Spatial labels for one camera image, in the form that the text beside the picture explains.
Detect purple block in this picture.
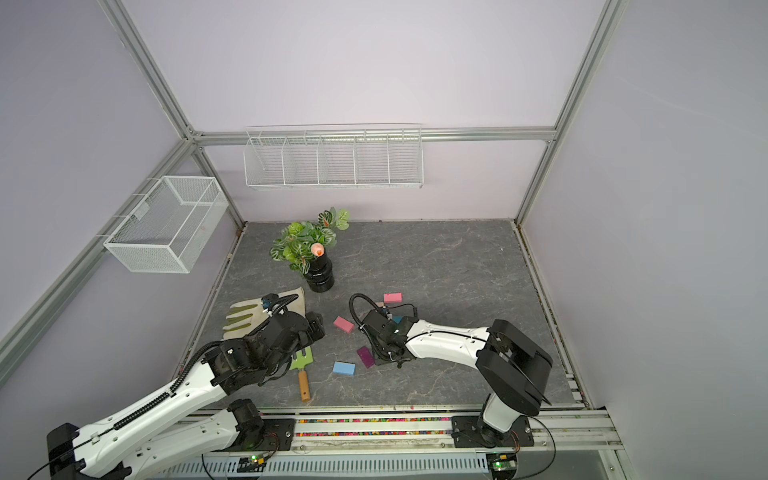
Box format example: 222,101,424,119
356,346,376,369

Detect pink block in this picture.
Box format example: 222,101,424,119
383,293,403,304
333,317,356,333

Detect light blue block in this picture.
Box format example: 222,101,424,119
333,362,356,376

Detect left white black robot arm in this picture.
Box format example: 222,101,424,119
47,308,325,479

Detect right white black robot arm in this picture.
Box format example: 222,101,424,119
358,308,553,434

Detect beige garden glove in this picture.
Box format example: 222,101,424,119
222,287,306,340

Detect green artificial plant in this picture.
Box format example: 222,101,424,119
269,207,350,275

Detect black corrugated cable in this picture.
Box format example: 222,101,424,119
349,292,385,328

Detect green garden fork wooden handle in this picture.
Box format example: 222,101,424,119
290,347,314,402

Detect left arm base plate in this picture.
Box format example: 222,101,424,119
223,419,296,452

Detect white slotted cable duct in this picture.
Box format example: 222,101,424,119
153,452,490,479

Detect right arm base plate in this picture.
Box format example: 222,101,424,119
451,415,534,449

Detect white wire basket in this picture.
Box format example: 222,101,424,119
104,175,229,274

